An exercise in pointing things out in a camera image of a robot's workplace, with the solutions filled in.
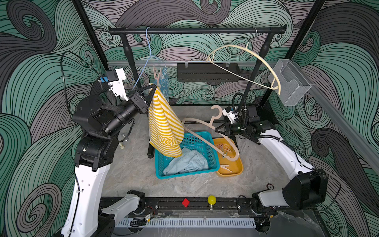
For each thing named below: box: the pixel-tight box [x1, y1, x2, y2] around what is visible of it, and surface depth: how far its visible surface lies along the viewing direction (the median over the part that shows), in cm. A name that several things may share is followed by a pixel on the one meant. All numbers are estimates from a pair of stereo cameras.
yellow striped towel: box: [148, 86, 186, 158], surface depth 60 cm
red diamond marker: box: [181, 197, 190, 208], surface depth 74 cm
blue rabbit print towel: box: [158, 66, 170, 102], surface depth 77 cm
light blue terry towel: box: [162, 147, 209, 176], surface depth 85 cm
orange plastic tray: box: [213, 137, 244, 178], surface depth 85 cm
